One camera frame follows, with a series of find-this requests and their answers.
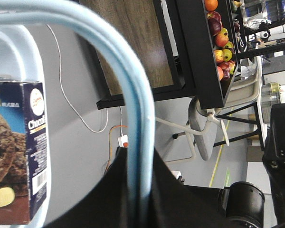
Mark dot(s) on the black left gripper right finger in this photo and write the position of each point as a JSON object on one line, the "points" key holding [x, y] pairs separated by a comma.
{"points": [[174, 205]]}

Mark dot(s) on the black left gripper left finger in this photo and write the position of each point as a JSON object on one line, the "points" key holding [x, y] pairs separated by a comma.
{"points": [[105, 205]]}

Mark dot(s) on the Chocofello cookie box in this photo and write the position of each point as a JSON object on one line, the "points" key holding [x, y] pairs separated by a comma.
{"points": [[23, 151]]}

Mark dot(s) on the grey office chair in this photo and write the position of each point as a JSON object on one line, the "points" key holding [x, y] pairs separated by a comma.
{"points": [[206, 127]]}

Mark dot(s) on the wooden black-framed produce stand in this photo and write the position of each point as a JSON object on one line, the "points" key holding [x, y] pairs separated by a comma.
{"points": [[172, 39]]}

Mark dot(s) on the white power strip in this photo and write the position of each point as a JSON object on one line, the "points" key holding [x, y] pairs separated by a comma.
{"points": [[123, 141]]}

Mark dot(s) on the light blue plastic basket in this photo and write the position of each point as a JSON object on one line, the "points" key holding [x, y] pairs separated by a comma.
{"points": [[132, 78]]}

